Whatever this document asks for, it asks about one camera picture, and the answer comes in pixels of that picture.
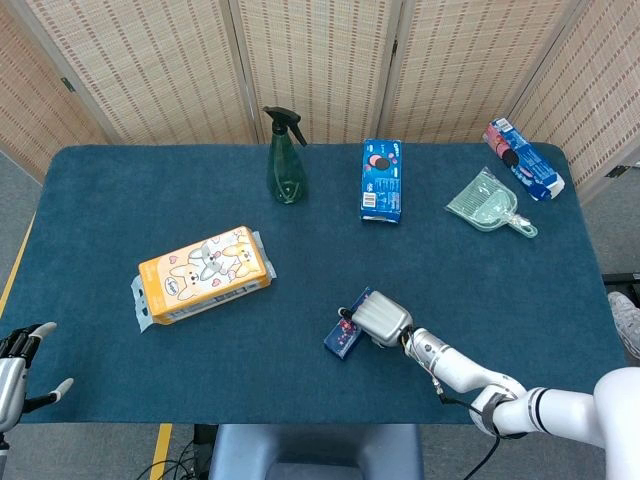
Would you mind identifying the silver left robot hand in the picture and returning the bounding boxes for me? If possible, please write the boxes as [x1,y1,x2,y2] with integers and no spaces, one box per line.
[0,322,75,434]

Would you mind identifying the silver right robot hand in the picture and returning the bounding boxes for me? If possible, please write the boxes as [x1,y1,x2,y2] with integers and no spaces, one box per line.
[338,290,415,349]

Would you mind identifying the blue glasses case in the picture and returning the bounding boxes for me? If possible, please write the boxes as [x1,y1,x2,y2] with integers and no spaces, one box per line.
[323,286,374,361]

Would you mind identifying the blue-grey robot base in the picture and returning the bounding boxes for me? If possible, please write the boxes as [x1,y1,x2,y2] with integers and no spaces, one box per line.
[208,423,425,480]

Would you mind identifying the blue Oreo cookie box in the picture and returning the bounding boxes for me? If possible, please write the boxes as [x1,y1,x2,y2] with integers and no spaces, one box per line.
[359,138,404,225]

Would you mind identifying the blue table cloth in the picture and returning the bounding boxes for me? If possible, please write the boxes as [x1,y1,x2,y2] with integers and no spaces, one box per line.
[0,143,636,426]

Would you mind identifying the green dustpan in plastic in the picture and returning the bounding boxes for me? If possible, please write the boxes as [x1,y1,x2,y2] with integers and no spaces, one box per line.
[445,166,540,240]

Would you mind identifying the green spray bottle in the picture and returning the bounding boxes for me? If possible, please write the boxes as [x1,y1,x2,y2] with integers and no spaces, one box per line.
[262,105,309,206]

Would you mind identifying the yellow cartoon tissue pack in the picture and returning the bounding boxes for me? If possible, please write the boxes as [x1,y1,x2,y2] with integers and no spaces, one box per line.
[130,225,278,335]

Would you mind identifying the blue pink garbage bag box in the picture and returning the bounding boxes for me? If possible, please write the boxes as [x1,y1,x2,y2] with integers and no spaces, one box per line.
[482,117,567,201]

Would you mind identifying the white sneaker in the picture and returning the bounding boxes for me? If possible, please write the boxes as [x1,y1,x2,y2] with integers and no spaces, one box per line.
[607,291,640,360]

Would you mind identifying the woven bamboo folding screen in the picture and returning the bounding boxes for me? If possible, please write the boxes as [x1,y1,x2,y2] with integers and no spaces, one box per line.
[0,0,640,206]

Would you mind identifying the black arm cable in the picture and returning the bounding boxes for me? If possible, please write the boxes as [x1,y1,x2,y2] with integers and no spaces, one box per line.
[439,394,502,480]

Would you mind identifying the black floor cables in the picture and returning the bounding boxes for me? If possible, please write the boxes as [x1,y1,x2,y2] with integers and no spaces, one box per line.
[134,424,214,480]

